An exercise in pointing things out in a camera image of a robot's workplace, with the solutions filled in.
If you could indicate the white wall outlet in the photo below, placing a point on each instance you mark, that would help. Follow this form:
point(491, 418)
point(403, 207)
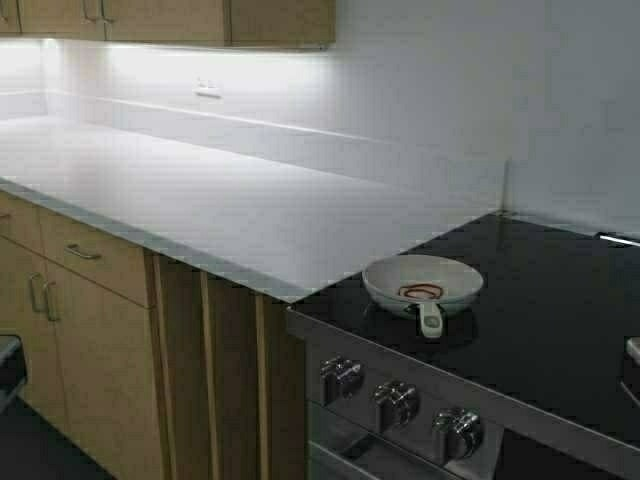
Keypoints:
point(207, 89)

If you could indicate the middle chrome stove knob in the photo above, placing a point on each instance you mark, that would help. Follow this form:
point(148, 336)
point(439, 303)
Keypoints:
point(396, 404)

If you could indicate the chrome door handle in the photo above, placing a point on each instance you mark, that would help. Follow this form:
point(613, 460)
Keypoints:
point(51, 307)
point(33, 283)

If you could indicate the left chrome door handle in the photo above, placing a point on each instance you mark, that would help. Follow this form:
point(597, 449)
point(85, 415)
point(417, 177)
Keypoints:
point(33, 283)

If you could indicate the wooden cabinet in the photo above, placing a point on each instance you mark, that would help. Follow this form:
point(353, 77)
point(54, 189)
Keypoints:
point(279, 24)
point(157, 369)

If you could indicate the chrome stove knob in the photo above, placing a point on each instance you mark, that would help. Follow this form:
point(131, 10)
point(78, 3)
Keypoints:
point(457, 434)
point(396, 404)
point(341, 378)

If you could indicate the chrome drawer handle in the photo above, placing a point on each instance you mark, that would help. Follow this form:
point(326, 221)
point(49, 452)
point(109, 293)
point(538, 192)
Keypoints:
point(76, 250)

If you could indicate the right chrome door handle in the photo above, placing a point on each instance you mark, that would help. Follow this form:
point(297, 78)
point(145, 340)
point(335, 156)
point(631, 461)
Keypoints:
point(51, 307)

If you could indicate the left chrome stove knob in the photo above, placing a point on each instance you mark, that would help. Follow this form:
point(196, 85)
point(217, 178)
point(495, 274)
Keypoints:
point(341, 378)

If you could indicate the right chrome stove knob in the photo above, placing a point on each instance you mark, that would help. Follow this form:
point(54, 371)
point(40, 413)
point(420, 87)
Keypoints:
point(457, 434)

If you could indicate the wooden upper cabinet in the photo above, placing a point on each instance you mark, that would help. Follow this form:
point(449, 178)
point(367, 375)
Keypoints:
point(279, 24)

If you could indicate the wooden lower cabinet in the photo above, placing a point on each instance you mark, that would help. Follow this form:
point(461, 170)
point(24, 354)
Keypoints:
point(157, 369)

